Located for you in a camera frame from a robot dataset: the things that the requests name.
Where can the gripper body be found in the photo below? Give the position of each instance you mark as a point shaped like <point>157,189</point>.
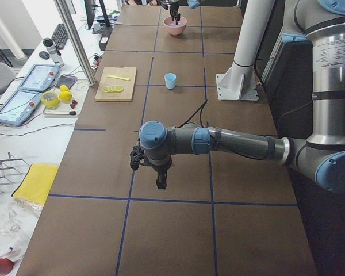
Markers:
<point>173,7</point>
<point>160,169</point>

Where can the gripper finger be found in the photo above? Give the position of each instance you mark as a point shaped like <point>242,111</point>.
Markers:
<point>161,181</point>
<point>172,15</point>
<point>177,16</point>

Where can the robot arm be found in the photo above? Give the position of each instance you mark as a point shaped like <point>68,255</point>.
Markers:
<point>191,3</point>
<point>321,156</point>

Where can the light blue paper cup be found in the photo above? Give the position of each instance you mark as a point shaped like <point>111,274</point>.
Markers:
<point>170,80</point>

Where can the pink bowl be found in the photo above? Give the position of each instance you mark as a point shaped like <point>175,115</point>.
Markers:
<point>175,29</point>

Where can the bamboo cutting board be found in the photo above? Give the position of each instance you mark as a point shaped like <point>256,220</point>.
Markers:
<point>122,96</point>

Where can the black monitor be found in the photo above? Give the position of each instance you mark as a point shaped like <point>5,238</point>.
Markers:
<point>90,6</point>

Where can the yellow plastic knife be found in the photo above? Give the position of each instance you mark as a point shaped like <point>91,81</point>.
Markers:
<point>118,77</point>

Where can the black keyboard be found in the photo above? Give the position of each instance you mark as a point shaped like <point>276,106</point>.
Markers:
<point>60,36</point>

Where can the whole lemon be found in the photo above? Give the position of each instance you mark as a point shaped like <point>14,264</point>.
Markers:
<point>64,88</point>
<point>65,96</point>

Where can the water bottle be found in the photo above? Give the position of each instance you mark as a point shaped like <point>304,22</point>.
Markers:
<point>53,52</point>

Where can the purple grey cloth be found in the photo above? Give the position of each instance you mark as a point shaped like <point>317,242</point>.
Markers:
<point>67,80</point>

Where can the yellow cloth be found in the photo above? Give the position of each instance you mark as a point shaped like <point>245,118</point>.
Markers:
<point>34,188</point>

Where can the yellow tape roll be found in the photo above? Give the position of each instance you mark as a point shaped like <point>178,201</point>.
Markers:
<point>50,99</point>

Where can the computer mouse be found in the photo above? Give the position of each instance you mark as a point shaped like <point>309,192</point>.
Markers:
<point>44,55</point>

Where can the teach pendant far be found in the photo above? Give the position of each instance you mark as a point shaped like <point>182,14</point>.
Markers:
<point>40,77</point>

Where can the teach pendant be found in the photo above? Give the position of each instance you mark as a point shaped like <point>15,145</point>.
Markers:
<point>40,77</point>
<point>19,107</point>

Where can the teach pendant near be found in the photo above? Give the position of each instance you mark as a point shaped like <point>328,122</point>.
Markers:
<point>19,107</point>

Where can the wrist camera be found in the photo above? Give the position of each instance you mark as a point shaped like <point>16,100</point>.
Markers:
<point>137,156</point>

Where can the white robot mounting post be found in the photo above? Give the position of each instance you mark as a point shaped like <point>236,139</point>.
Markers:
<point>238,83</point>

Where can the aluminium frame post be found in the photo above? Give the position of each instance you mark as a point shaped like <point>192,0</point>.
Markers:
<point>66,17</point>

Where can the wire rack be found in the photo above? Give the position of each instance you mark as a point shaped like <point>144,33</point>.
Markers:
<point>12,171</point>

